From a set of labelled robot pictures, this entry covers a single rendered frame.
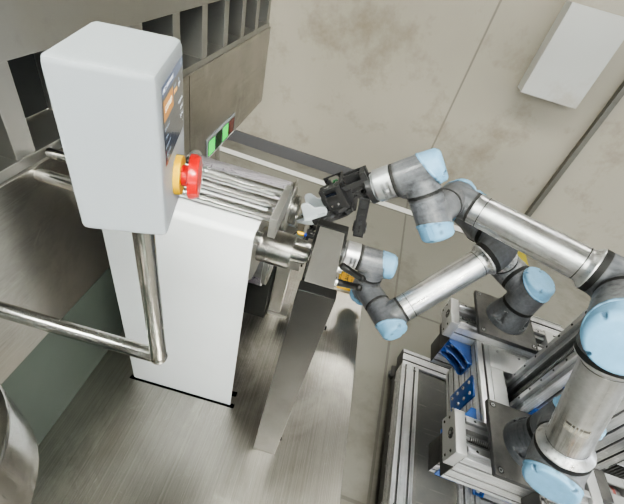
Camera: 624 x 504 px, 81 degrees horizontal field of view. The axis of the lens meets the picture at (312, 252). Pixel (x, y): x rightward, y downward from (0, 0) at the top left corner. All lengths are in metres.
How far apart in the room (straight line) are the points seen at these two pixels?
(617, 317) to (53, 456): 1.06
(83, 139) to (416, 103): 3.25
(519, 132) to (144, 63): 3.42
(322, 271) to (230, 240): 0.15
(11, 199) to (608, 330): 0.93
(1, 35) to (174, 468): 0.78
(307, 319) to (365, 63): 2.99
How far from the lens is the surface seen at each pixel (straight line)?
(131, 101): 0.21
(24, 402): 0.87
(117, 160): 0.23
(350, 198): 0.85
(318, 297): 0.46
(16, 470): 0.30
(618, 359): 0.81
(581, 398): 0.92
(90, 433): 0.97
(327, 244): 0.53
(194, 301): 0.67
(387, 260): 1.03
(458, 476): 1.39
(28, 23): 0.64
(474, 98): 3.41
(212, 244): 0.56
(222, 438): 0.93
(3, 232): 0.66
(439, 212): 0.82
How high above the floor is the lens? 1.78
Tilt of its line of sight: 41 degrees down
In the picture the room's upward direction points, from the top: 16 degrees clockwise
